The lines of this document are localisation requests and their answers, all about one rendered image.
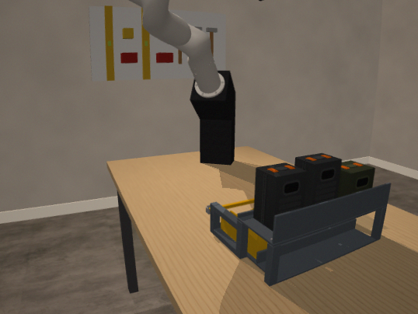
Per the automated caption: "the yellow bar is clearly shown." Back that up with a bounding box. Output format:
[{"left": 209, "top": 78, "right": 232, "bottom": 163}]
[{"left": 222, "top": 198, "right": 254, "bottom": 209}]

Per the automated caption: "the yellow open bin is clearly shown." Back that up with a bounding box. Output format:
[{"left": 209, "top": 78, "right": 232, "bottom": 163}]
[{"left": 221, "top": 217, "right": 267, "bottom": 259}]

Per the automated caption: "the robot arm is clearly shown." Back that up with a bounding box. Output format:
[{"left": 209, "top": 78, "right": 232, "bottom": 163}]
[{"left": 129, "top": 0, "right": 225, "bottom": 98}]

